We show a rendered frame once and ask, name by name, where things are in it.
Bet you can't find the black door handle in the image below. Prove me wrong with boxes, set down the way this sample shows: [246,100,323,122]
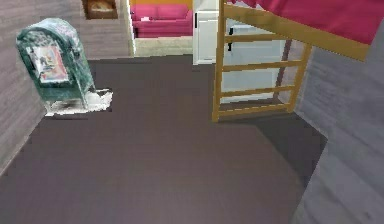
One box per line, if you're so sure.
[227,27,234,53]

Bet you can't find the brown framed picture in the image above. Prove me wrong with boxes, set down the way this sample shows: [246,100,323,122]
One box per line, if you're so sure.
[81,0,119,20]

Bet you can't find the green mailbox with poster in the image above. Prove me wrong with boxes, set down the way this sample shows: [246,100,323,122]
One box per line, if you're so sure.
[15,17,114,117]

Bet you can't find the pink sofa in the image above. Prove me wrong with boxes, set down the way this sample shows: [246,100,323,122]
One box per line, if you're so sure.
[130,3,194,39]

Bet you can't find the wooden bed with pink cover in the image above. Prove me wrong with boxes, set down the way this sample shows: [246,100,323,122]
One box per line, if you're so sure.
[211,0,384,123]

